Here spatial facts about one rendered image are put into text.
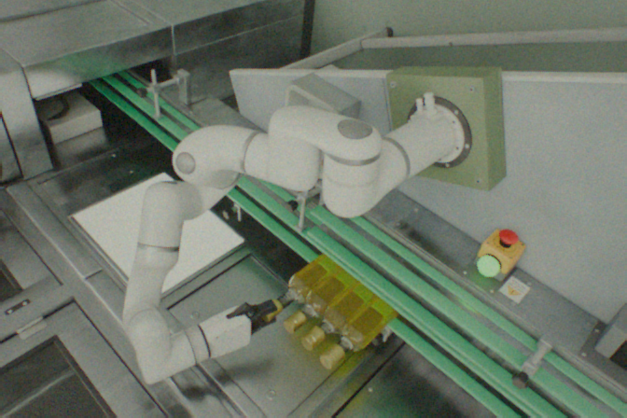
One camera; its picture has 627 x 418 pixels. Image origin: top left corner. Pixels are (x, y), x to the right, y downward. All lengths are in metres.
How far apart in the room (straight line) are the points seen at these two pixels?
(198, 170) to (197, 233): 0.58
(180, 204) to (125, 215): 0.59
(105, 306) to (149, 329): 0.37
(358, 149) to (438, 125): 0.26
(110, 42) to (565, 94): 1.31
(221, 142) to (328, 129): 0.22
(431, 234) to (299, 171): 0.45
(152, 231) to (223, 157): 0.21
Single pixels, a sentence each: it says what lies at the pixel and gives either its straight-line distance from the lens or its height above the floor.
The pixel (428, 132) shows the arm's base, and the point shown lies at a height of 0.89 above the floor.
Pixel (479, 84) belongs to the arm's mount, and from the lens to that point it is 1.00.
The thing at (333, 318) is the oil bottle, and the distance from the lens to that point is 1.18.
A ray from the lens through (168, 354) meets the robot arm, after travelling 1.11.
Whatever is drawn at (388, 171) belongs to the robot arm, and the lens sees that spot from 0.91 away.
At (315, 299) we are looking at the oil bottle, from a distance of 1.20.
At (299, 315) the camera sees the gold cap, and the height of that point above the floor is 1.13.
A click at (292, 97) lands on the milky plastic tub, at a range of 1.33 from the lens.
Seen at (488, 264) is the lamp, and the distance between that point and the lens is 1.13.
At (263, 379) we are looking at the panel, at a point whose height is 1.24.
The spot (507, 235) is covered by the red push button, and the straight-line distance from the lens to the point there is 1.14.
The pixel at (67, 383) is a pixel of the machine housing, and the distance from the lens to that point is 1.37.
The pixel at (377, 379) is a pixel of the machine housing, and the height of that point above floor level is 1.02.
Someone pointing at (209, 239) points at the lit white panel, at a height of 1.06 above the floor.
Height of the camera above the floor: 1.66
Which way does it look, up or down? 36 degrees down
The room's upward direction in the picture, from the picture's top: 121 degrees counter-clockwise
